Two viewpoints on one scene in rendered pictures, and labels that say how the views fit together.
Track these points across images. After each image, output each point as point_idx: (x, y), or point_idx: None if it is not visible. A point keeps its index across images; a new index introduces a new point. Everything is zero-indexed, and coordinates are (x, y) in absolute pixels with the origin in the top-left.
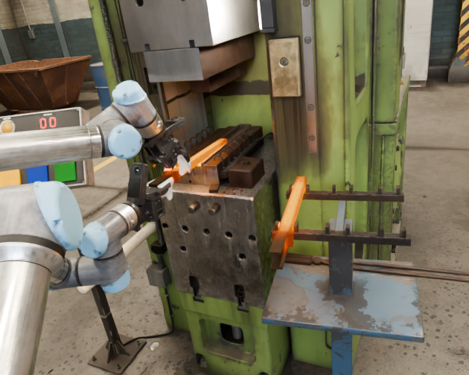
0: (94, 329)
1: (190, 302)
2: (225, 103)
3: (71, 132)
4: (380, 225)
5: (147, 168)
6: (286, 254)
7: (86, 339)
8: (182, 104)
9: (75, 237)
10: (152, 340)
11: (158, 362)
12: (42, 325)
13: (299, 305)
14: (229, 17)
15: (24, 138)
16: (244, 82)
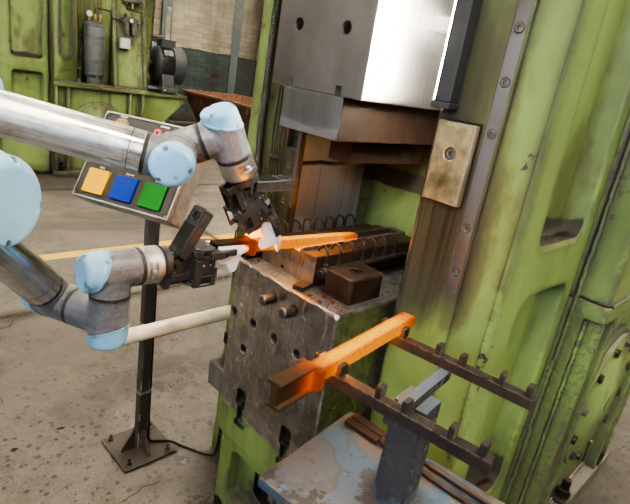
0: (134, 407)
1: (230, 423)
2: (388, 195)
3: (112, 127)
4: (454, 421)
5: (209, 217)
6: (302, 397)
7: (118, 413)
8: (325, 173)
9: (0, 232)
10: (185, 453)
11: (173, 483)
12: (87, 374)
13: (319, 488)
14: (403, 75)
15: (52, 112)
16: (419, 176)
